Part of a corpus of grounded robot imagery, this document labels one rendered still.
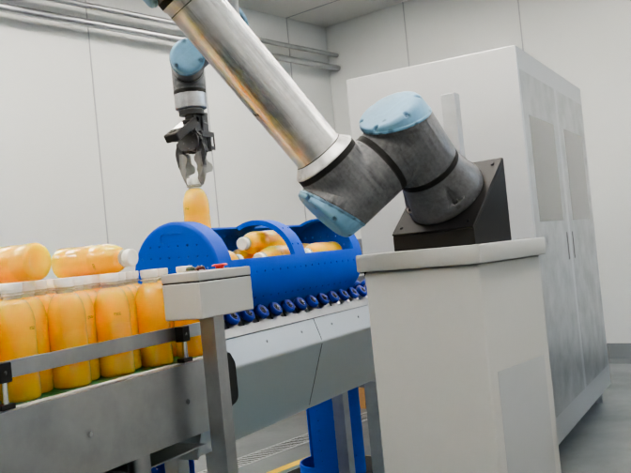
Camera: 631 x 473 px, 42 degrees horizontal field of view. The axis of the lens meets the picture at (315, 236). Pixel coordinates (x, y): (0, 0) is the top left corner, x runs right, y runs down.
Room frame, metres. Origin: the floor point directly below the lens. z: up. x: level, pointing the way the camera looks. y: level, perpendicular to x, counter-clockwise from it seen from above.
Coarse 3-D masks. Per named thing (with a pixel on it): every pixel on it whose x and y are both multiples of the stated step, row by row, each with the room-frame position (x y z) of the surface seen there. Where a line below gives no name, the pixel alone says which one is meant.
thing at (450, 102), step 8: (440, 96) 3.29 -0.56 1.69; (448, 96) 3.27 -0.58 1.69; (456, 96) 3.28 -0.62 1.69; (448, 104) 3.27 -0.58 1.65; (456, 104) 3.27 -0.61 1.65; (448, 112) 3.27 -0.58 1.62; (456, 112) 3.26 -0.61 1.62; (448, 120) 3.28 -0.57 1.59; (456, 120) 3.26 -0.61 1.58; (448, 128) 3.28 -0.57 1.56; (456, 128) 3.26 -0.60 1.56; (448, 136) 3.28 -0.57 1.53; (456, 136) 3.26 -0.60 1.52; (456, 144) 3.26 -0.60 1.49; (464, 152) 3.30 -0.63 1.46
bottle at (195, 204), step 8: (192, 184) 2.27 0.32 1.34; (192, 192) 2.26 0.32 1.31; (200, 192) 2.26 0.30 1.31; (184, 200) 2.27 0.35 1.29; (192, 200) 2.25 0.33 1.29; (200, 200) 2.26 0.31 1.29; (184, 208) 2.27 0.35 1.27; (192, 208) 2.25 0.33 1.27; (200, 208) 2.25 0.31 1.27; (208, 208) 2.28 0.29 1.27; (184, 216) 2.27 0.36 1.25; (192, 216) 2.25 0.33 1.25; (200, 216) 2.25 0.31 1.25; (208, 216) 2.28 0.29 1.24; (208, 224) 2.27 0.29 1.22
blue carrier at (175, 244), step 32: (192, 224) 2.17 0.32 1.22; (256, 224) 2.54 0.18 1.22; (320, 224) 2.95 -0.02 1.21; (160, 256) 2.21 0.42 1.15; (192, 256) 2.15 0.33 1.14; (224, 256) 2.16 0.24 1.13; (288, 256) 2.44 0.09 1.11; (320, 256) 2.61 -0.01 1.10; (352, 256) 2.82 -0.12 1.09; (256, 288) 2.29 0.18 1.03; (288, 288) 2.46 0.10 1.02; (320, 288) 2.67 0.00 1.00
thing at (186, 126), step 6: (186, 120) 2.28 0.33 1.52; (192, 120) 2.27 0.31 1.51; (180, 126) 2.24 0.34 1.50; (186, 126) 2.24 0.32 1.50; (192, 126) 2.27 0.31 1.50; (168, 132) 2.22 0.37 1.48; (174, 132) 2.20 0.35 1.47; (180, 132) 2.22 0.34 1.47; (186, 132) 2.24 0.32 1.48; (168, 138) 2.21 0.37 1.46; (174, 138) 2.21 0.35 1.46; (180, 138) 2.21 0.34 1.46
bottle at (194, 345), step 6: (174, 324) 1.95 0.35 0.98; (180, 324) 1.93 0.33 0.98; (186, 324) 1.92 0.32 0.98; (198, 336) 1.93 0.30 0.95; (192, 342) 1.92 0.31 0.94; (198, 342) 1.93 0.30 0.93; (180, 348) 1.93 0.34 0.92; (192, 348) 1.92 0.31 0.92; (198, 348) 1.93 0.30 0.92; (180, 354) 1.93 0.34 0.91; (192, 354) 1.92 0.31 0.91; (198, 354) 1.93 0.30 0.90
